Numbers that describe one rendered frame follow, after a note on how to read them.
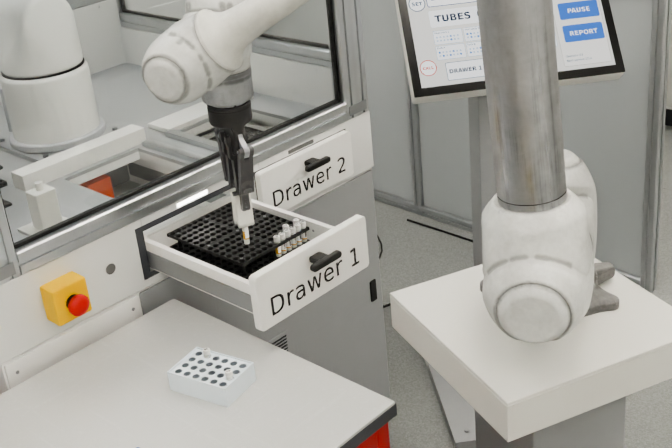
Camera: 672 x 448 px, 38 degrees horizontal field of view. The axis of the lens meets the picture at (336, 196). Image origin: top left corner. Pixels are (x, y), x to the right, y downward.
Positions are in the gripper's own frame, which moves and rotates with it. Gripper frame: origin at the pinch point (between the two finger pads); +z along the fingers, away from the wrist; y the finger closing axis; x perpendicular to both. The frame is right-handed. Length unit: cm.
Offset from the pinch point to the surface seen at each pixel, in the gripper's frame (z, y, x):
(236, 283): 11.8, -5.4, 4.7
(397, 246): 102, 135, -105
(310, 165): 9.6, 29.1, -26.7
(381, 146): 78, 172, -121
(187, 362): 20.9, -10.8, 17.2
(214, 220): 10.8, 18.6, -0.2
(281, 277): 10.1, -10.9, -1.8
